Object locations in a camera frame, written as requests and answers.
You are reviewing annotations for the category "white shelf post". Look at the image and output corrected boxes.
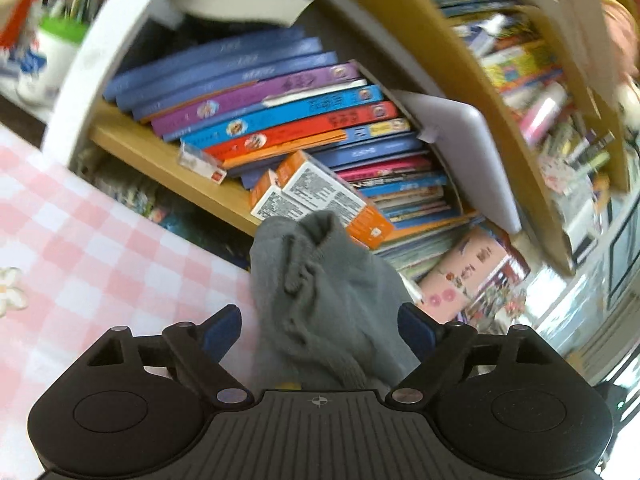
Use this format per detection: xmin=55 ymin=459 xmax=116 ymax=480
xmin=40 ymin=0 xmax=160 ymax=166

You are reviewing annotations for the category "red tassel ornament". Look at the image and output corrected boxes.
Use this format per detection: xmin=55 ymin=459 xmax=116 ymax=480
xmin=0 ymin=0 xmax=54 ymax=51

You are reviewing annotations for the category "grey sweater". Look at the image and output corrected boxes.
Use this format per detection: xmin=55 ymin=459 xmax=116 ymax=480
xmin=250 ymin=211 xmax=419 ymax=393

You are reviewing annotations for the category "small white red box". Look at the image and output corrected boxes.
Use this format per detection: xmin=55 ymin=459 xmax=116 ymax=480
xmin=177 ymin=141 xmax=227 ymax=184

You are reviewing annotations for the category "pink checkered table mat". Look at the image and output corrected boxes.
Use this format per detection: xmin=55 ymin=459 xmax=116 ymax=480
xmin=1 ymin=130 xmax=257 ymax=479

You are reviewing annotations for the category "white plastic jar green lid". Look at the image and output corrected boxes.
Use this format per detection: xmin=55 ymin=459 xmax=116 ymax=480
xmin=16 ymin=16 xmax=89 ymax=107

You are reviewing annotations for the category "lower orange white box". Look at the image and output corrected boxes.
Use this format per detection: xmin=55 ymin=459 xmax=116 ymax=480
xmin=250 ymin=170 xmax=304 ymax=221

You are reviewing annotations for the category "row of colourful books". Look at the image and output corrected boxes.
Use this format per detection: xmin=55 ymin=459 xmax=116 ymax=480
xmin=103 ymin=26 xmax=464 ymax=250

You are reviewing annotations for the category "wooden bookshelf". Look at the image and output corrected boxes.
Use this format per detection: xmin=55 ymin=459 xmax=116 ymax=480
xmin=41 ymin=0 xmax=632 ymax=279

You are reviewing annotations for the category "orange white box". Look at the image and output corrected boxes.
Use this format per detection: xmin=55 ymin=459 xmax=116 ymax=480
xmin=276 ymin=151 xmax=394 ymax=249
xmin=250 ymin=170 xmax=304 ymax=221

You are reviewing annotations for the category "upper orange white box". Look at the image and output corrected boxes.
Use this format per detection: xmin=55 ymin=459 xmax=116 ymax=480
xmin=276 ymin=151 xmax=394 ymax=249

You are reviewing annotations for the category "white tablet device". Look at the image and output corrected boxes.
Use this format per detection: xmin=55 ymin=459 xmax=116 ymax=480
xmin=395 ymin=91 xmax=522 ymax=234

